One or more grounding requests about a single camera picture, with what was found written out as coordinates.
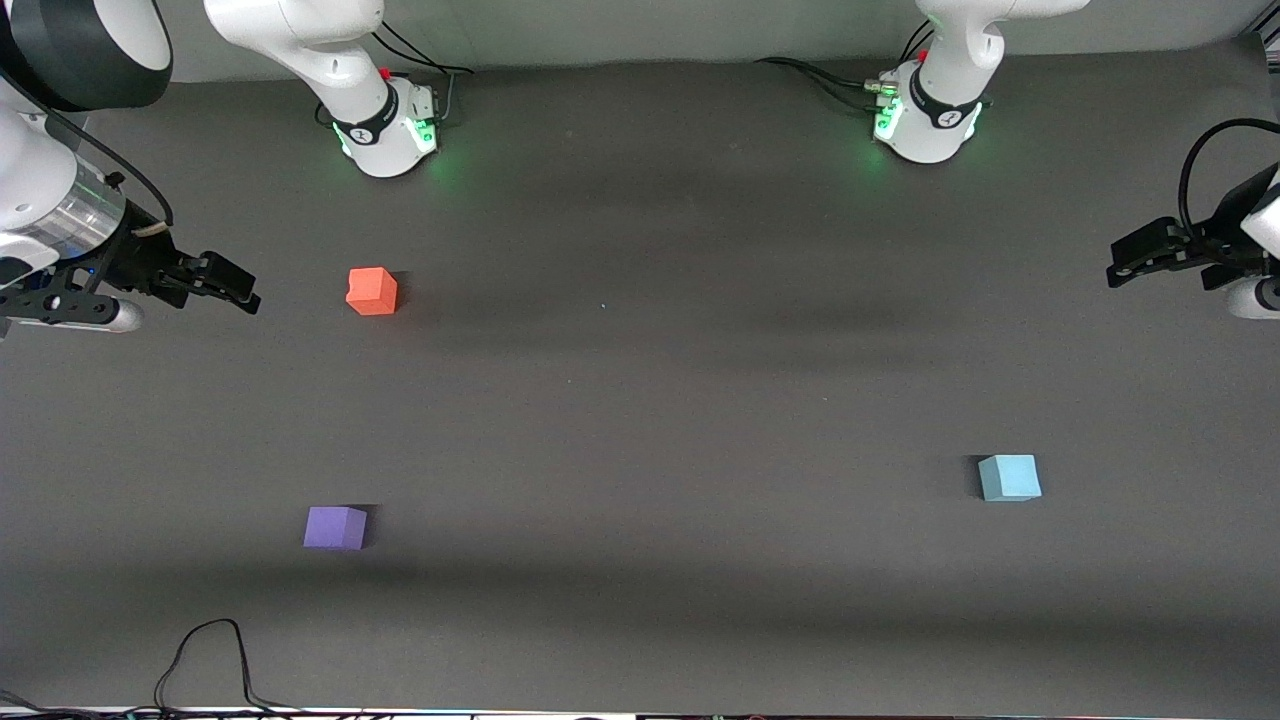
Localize light blue foam block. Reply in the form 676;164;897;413
977;453;1043;503

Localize orange foam block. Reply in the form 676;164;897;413
345;266;399;317

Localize purple foam block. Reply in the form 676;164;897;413
303;505;369;551

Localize black right arm base cables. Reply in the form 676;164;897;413
315;18;477;131

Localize black arm base cables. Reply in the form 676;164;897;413
755;18;936;113
315;18;477;131

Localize black cable on table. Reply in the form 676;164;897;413
0;618;331;720

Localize black left arm base cables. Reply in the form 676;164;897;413
755;18;936;113

